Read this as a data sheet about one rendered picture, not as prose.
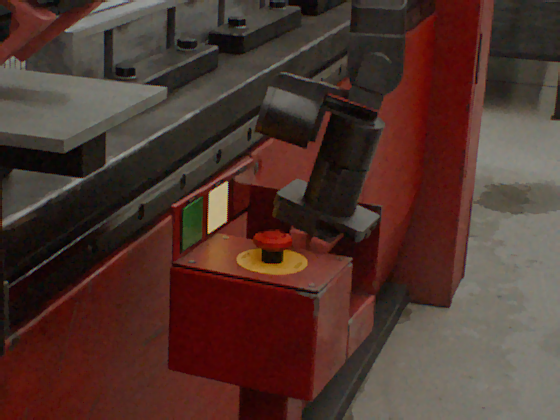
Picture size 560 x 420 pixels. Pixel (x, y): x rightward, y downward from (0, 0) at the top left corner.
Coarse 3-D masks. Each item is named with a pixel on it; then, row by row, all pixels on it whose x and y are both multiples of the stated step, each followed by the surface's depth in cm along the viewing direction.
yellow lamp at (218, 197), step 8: (224, 184) 129; (216, 192) 128; (224, 192) 130; (216, 200) 128; (224, 200) 130; (216, 208) 128; (224, 208) 130; (216, 216) 129; (224, 216) 131; (216, 224) 129; (208, 232) 128
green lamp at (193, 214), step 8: (200, 200) 124; (184, 208) 121; (192, 208) 122; (200, 208) 124; (184, 216) 121; (192, 216) 123; (200, 216) 125; (184, 224) 121; (192, 224) 123; (200, 224) 125; (184, 232) 122; (192, 232) 123; (200, 232) 125; (184, 240) 122; (192, 240) 124; (184, 248) 122
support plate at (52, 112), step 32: (0, 96) 91; (32, 96) 91; (64, 96) 92; (96, 96) 92; (128, 96) 93; (160, 96) 95; (0, 128) 82; (32, 128) 82; (64, 128) 83; (96, 128) 85
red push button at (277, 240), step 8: (264, 232) 122; (272, 232) 122; (280, 232) 122; (256, 240) 121; (264, 240) 121; (272, 240) 120; (280, 240) 121; (288, 240) 121; (264, 248) 121; (272, 248) 120; (280, 248) 120; (264, 256) 122; (272, 256) 121; (280, 256) 122
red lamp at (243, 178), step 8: (240, 176) 133; (248, 176) 135; (240, 184) 133; (248, 184) 136; (240, 192) 134; (248, 192) 136; (240, 200) 134; (248, 200) 136; (232, 208) 133; (240, 208) 135
